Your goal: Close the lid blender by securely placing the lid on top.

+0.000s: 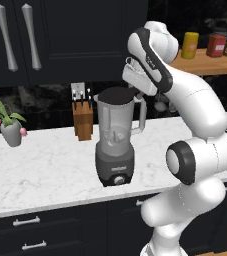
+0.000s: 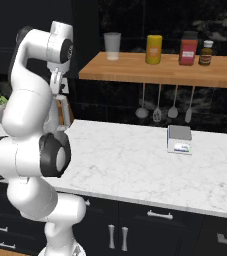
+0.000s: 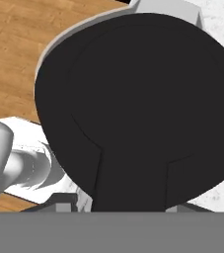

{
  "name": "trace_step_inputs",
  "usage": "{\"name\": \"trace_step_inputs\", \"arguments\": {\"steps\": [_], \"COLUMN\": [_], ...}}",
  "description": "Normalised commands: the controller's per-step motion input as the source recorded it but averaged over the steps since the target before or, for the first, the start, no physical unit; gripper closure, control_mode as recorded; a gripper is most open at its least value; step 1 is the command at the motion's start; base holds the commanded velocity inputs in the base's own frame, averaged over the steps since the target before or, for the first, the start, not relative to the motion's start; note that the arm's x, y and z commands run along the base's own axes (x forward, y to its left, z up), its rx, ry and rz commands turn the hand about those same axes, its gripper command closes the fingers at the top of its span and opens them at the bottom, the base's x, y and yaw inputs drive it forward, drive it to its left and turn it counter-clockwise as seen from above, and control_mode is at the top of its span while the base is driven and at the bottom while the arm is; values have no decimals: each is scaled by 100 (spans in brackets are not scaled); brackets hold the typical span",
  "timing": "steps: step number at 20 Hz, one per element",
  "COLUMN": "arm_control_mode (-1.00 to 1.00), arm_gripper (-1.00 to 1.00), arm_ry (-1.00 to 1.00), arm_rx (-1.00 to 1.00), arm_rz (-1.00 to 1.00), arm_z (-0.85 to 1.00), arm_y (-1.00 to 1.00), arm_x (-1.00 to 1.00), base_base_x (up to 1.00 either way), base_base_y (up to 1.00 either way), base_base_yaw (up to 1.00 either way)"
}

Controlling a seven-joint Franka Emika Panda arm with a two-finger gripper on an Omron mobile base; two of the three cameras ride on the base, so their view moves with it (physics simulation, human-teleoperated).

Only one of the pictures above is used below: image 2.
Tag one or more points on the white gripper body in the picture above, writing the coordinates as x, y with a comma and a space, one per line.
56, 86

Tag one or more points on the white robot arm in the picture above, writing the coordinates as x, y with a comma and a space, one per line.
25, 110

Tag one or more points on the red jar with black lid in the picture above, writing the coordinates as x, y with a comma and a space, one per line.
188, 50

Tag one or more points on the clear glass cup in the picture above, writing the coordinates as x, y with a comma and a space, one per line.
112, 46

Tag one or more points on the hanging grey ladle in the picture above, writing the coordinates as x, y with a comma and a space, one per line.
142, 112

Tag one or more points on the yellow bottle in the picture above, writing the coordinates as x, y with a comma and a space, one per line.
154, 50

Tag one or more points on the hanging grey slotted turner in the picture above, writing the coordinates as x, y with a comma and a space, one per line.
157, 115

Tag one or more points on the hanging grey spoon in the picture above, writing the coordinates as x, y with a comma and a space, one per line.
173, 112

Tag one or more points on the grey kitchen scale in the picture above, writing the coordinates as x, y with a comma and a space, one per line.
179, 135

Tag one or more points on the hanging grey spatula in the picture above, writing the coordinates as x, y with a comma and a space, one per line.
188, 115

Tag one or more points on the small brown jar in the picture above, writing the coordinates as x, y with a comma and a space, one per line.
205, 55

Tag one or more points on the dark cupboard door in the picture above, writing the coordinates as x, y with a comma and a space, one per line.
161, 240
96, 233

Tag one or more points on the dark dishwasher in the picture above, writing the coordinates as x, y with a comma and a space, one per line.
218, 248

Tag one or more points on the wooden wall shelf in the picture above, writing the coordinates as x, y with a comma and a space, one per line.
171, 71

